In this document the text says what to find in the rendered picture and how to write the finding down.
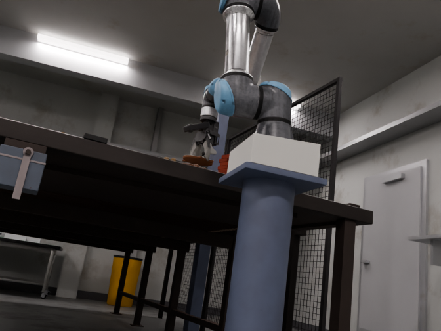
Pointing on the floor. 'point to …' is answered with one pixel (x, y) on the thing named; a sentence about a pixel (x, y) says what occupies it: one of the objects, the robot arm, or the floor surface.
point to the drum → (134, 264)
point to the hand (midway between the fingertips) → (197, 160)
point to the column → (262, 243)
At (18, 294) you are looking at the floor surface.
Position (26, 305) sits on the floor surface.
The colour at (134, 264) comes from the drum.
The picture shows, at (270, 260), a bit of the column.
